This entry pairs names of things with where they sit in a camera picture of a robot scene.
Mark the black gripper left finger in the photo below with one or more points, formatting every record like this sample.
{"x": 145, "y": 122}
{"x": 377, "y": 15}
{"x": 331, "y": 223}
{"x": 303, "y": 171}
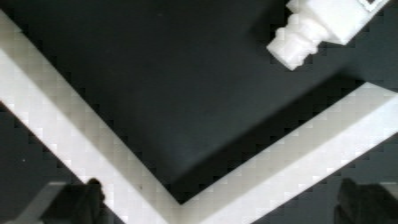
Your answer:
{"x": 66, "y": 204}

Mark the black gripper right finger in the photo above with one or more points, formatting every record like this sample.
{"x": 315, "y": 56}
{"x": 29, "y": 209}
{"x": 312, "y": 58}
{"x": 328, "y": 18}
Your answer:
{"x": 367, "y": 203}

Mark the white table leg front left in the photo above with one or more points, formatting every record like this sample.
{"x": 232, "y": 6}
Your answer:
{"x": 326, "y": 21}

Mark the white U-shaped obstacle fence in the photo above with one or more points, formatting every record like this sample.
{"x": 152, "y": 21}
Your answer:
{"x": 182, "y": 119}

